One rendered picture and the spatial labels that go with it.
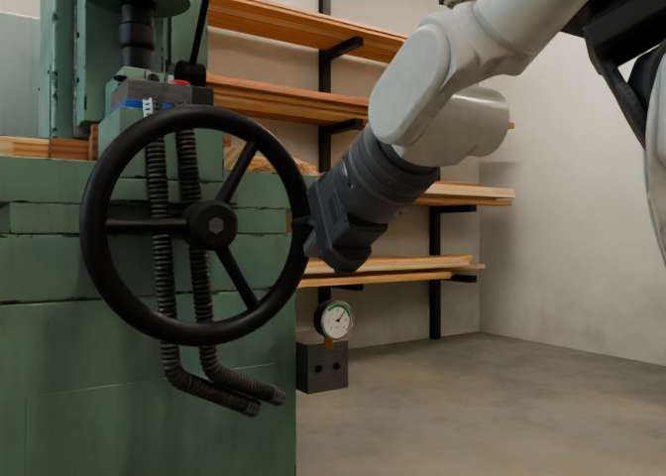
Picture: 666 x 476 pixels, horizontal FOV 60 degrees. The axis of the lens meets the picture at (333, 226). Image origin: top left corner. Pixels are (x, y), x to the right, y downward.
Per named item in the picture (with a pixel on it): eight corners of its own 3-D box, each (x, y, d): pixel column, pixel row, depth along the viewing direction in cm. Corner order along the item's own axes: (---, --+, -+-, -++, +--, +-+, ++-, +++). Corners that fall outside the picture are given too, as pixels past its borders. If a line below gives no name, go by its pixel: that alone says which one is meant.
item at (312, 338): (308, 395, 93) (308, 345, 93) (274, 379, 103) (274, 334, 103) (351, 388, 97) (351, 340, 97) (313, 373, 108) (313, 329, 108)
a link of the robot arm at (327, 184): (383, 276, 67) (445, 222, 58) (309, 273, 62) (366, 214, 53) (358, 185, 73) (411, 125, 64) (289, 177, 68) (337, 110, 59)
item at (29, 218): (9, 233, 73) (9, 202, 74) (-1, 233, 91) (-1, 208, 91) (286, 233, 95) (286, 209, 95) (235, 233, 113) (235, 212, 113)
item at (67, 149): (50, 168, 88) (51, 137, 88) (49, 169, 90) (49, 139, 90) (204, 177, 102) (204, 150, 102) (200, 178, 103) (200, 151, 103)
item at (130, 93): (125, 107, 73) (125, 63, 73) (107, 121, 82) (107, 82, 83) (223, 118, 80) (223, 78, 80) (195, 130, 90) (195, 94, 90)
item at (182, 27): (170, 63, 119) (170, -10, 119) (158, 73, 126) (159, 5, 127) (210, 69, 123) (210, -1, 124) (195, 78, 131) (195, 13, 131)
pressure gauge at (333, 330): (321, 354, 91) (321, 301, 91) (309, 349, 94) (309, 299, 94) (354, 349, 94) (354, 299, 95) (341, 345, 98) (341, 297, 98)
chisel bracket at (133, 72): (122, 118, 92) (123, 64, 92) (104, 131, 104) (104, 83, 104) (168, 122, 96) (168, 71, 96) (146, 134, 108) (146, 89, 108)
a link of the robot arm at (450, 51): (455, 168, 55) (556, 59, 46) (379, 158, 50) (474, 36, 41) (430, 118, 58) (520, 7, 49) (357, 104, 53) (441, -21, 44)
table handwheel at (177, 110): (83, 366, 60) (82, 85, 60) (56, 336, 76) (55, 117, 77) (322, 336, 75) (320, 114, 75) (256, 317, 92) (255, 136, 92)
